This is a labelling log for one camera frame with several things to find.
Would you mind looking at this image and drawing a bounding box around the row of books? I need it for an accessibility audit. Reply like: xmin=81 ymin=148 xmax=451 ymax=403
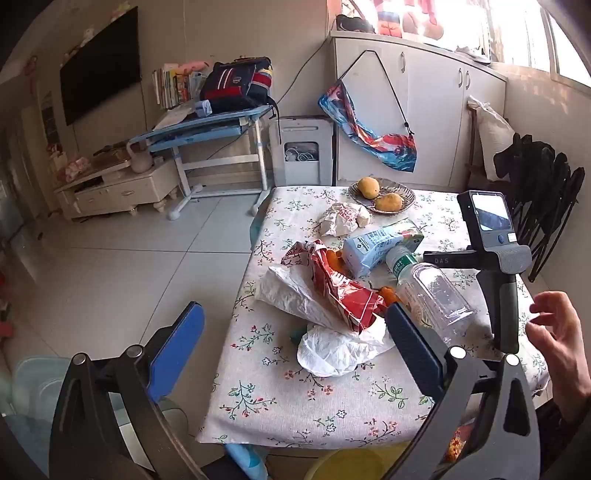
xmin=152 ymin=65 xmax=206 ymax=110

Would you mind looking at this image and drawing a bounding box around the black shoe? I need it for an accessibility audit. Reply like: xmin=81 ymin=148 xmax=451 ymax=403
xmin=335 ymin=14 xmax=376 ymax=34

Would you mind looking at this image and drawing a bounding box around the yellow plastic bin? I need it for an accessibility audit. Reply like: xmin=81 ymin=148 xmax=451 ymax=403
xmin=305 ymin=440 xmax=416 ymax=480

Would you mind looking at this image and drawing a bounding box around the pale blue milk carton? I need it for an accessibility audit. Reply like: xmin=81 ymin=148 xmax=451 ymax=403
xmin=342 ymin=218 xmax=424 ymax=279

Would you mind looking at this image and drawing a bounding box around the blue study desk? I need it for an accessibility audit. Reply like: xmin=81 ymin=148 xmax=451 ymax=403
xmin=127 ymin=105 xmax=278 ymax=222

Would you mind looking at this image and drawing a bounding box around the white plastic bag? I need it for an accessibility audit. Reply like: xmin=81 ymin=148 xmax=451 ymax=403
xmin=256 ymin=239 xmax=356 ymax=330
xmin=297 ymin=318 xmax=386 ymax=378

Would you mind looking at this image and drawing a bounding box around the person's right hand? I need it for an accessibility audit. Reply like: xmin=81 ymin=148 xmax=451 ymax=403
xmin=525 ymin=291 xmax=591 ymax=393

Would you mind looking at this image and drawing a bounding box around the woven fruit bowl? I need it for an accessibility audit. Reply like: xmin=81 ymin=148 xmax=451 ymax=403
xmin=348 ymin=178 xmax=416 ymax=215

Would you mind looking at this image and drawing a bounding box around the clear plastic bottle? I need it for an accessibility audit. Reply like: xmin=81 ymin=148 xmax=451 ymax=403
xmin=385 ymin=246 xmax=476 ymax=344

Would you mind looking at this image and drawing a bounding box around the floral tablecloth table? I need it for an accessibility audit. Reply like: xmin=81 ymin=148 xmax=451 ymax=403
xmin=196 ymin=185 xmax=550 ymax=448

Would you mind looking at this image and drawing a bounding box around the black folding chair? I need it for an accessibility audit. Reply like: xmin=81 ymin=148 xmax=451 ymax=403
xmin=508 ymin=152 xmax=585 ymax=283

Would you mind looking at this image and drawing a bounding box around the black wall television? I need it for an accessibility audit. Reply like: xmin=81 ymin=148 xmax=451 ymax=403
xmin=60 ymin=7 xmax=141 ymax=126

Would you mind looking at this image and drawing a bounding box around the colourful drawstring bag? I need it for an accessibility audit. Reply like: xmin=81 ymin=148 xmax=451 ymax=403
xmin=318 ymin=48 xmax=417 ymax=173

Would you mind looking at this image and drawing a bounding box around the dark wooden chair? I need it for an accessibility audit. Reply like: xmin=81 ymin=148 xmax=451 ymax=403
xmin=466 ymin=96 xmax=492 ymax=186

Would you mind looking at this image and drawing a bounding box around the black jacket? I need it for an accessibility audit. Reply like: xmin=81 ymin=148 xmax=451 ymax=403
xmin=493 ymin=134 xmax=557 ymax=185

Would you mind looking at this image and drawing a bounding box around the pink floral bundle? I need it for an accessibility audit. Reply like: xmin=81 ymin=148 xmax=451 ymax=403
xmin=64 ymin=157 xmax=92 ymax=182

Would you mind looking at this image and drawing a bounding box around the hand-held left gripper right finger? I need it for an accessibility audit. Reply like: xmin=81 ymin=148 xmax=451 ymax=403
xmin=383 ymin=304 xmax=541 ymax=480

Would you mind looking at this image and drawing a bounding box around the white paper wrapper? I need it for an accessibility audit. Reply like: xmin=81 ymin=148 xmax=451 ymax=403
xmin=320 ymin=202 xmax=372 ymax=237

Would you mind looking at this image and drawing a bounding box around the window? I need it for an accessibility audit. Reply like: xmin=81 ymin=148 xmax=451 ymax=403
xmin=489 ymin=0 xmax=591 ymax=88

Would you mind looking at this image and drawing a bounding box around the red patterned packet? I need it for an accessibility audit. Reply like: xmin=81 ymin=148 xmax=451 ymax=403
xmin=444 ymin=424 xmax=472 ymax=463

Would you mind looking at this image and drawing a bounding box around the dark blue red backpack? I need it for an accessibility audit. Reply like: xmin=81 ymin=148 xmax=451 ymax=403
xmin=199 ymin=56 xmax=278 ymax=114

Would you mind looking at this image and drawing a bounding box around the white pillow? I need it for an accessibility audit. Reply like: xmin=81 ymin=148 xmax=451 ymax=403
xmin=468 ymin=95 xmax=515 ymax=181

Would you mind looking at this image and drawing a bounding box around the red snack bag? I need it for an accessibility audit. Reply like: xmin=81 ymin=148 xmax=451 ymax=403
xmin=295 ymin=240 xmax=386 ymax=334

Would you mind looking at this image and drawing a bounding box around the person's right forearm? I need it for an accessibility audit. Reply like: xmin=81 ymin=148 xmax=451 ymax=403
xmin=538 ymin=378 xmax=591 ymax=480

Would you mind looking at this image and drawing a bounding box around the red white plush toy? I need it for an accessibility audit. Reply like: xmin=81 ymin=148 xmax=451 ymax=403
xmin=374 ymin=0 xmax=445 ymax=40

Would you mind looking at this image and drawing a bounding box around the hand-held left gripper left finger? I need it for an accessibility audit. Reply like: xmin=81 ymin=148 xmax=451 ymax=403
xmin=48 ymin=301 xmax=208 ymax=480

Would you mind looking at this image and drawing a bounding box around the white television cabinet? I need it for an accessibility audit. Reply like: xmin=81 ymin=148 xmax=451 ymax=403
xmin=53 ymin=159 xmax=181 ymax=222

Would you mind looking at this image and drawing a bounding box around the white air purifier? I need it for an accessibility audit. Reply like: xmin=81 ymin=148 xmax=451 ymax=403
xmin=269 ymin=115 xmax=334 ymax=186

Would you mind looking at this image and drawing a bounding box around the light teal bin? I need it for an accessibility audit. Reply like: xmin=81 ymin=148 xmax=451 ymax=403
xmin=11 ymin=355 xmax=185 ymax=480

